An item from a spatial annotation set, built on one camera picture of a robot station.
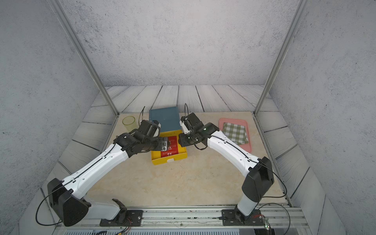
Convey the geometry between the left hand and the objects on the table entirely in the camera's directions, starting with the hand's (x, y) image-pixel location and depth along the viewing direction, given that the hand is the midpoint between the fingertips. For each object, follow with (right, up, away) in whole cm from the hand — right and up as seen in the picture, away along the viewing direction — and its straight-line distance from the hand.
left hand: (167, 144), depth 77 cm
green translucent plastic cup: (-29, +12, +22) cm, 39 cm away
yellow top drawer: (-6, -7, +1) cm, 9 cm away
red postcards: (+2, -4, +5) cm, 7 cm away
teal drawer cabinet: (-1, +14, +11) cm, 18 cm away
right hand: (+8, +2, +1) cm, 8 cm away
